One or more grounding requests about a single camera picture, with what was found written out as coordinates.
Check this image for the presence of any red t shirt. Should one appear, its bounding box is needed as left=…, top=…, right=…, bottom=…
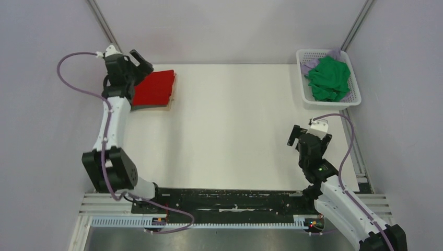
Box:
left=131, top=70, right=176, bottom=107

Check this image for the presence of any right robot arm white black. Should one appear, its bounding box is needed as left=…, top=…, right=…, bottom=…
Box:
left=287, top=122, right=408, bottom=250

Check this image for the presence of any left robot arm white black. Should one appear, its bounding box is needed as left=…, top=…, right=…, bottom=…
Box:
left=81, top=45, right=164, bottom=213

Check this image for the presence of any folded grey t shirt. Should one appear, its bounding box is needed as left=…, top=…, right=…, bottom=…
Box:
left=131, top=103, right=171, bottom=111

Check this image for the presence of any folded beige t shirt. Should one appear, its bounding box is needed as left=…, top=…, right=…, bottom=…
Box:
left=130, top=73, right=178, bottom=113

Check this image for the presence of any green t shirt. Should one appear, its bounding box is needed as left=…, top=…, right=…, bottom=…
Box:
left=304, top=56, right=352, bottom=102

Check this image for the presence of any white plastic basket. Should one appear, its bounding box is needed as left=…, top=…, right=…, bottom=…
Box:
left=296, top=49, right=362, bottom=110

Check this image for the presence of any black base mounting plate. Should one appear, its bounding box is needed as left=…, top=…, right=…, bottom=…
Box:
left=131, top=187, right=320, bottom=223

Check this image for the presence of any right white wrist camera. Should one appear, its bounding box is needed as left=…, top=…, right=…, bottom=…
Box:
left=307, top=118, right=329, bottom=140

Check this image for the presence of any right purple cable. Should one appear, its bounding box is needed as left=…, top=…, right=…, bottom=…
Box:
left=311, top=113, right=396, bottom=251

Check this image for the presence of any purple cable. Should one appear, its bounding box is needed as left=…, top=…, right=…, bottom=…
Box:
left=56, top=52, right=195, bottom=235
left=311, top=113, right=396, bottom=251

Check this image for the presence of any right aluminium table rail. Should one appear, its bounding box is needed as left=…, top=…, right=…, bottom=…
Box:
left=340, top=109, right=373, bottom=194

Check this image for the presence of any left aluminium frame post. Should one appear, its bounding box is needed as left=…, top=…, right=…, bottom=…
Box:
left=85, top=0, right=122, bottom=51

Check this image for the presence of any aluminium frame post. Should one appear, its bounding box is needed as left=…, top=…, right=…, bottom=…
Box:
left=341, top=0, right=376, bottom=51
left=85, top=0, right=122, bottom=51

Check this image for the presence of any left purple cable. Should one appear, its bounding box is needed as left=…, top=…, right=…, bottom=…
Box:
left=56, top=52, right=195, bottom=235

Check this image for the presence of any white slotted cable duct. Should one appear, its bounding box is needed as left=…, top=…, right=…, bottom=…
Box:
left=90, top=216, right=314, bottom=230

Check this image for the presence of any right aluminium frame post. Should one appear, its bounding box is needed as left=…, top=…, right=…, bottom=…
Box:
left=341, top=0, right=376, bottom=51

